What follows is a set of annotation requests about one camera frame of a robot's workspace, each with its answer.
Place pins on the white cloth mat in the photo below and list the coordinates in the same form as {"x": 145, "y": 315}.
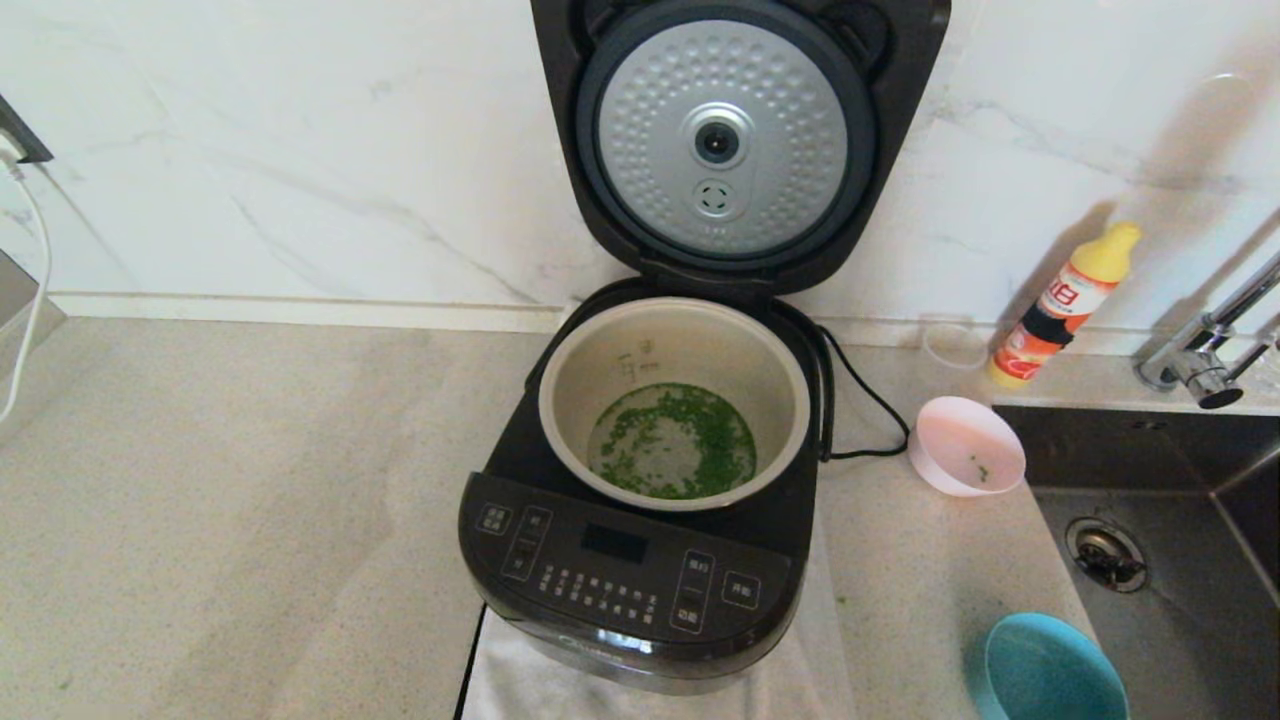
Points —
{"x": 520, "y": 690}

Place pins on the cream inner pot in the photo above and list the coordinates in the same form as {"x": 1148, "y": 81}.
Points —
{"x": 690, "y": 345}

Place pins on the black rice cooker body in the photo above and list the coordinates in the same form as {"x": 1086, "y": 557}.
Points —
{"x": 620, "y": 570}

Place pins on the chrome faucet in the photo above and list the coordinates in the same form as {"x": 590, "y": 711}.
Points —
{"x": 1200, "y": 375}

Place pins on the pink bowl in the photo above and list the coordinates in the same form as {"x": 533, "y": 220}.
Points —
{"x": 950, "y": 440}

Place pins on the orange yellow detergent bottle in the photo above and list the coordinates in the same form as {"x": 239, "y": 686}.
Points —
{"x": 1060, "y": 300}

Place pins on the grey wall outlet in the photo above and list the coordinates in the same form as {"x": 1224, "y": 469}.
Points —
{"x": 20, "y": 135}

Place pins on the clear glass cup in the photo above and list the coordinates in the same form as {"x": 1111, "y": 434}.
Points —
{"x": 950, "y": 345}

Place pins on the blue bowl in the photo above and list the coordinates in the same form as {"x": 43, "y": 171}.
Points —
{"x": 1050, "y": 680}

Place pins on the steel sink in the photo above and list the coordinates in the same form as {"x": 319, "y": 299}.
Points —
{"x": 1180, "y": 640}

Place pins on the black strip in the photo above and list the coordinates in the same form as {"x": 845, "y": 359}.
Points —
{"x": 468, "y": 670}

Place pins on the steel sink drain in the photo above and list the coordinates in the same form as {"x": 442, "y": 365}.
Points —
{"x": 1105, "y": 553}

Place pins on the black rice cooker lid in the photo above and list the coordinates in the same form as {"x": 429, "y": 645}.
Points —
{"x": 900, "y": 60}

